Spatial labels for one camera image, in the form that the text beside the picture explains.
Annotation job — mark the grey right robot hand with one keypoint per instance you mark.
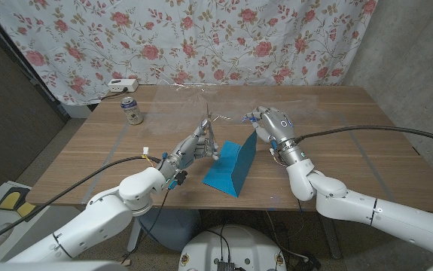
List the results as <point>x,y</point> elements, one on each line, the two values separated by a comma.
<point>280,130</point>

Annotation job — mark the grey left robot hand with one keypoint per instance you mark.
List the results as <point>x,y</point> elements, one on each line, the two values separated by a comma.
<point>188,150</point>

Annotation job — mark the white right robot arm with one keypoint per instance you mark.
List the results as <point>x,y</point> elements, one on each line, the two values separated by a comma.
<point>382,214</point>

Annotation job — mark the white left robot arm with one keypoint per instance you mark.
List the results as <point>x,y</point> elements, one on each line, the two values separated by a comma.
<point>103,222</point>

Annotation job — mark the blue folded paper card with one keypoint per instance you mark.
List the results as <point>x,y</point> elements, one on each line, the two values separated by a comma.
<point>235,165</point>

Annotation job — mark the silver beverage can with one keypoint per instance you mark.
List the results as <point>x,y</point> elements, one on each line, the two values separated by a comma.
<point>132,112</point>

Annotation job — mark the grey stool with white legs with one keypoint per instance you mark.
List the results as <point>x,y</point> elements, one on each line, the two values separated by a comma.
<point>171,229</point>

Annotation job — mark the white power strip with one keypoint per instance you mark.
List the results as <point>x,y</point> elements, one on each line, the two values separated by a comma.
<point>122,85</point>

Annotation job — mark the white robot torso base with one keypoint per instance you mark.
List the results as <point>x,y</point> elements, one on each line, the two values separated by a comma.
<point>238,244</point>

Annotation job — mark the floral rose backdrop cloth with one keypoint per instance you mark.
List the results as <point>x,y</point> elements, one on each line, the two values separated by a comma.
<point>201,41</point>

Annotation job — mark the grey table leg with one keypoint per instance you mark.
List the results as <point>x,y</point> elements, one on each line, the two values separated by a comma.
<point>333,241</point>

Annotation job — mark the black power adapter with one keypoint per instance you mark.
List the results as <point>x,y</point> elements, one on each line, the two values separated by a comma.
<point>308,262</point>

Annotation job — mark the white floor platform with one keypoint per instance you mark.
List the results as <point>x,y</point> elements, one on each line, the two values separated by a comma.
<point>50,222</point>

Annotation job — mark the yellow black foot pedal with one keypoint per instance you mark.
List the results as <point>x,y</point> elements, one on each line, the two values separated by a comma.
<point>11,199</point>

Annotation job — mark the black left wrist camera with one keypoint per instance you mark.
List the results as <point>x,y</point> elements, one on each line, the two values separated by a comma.
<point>181,177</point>

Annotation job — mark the black door frame strip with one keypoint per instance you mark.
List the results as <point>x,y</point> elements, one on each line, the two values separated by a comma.
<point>31,71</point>

